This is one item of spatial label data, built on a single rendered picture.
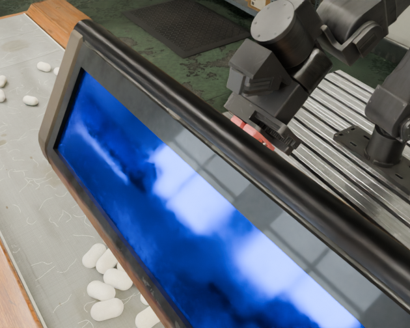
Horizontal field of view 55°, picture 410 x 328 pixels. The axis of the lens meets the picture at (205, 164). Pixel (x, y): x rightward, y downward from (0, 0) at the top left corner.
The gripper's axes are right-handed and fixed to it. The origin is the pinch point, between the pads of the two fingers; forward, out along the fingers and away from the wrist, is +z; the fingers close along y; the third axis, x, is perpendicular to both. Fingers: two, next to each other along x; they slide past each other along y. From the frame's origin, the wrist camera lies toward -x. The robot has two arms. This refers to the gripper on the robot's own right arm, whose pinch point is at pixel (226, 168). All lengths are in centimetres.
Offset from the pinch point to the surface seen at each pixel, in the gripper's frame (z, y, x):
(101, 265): 18.9, -0.4, -8.4
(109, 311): 20.5, 5.6, -9.6
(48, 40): 5, -71, 6
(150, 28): -30, -208, 130
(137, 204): 0.7, 20.1, -34.1
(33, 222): 23.4, -14.3, -9.7
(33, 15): 3, -87, 6
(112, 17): -22, -246, 124
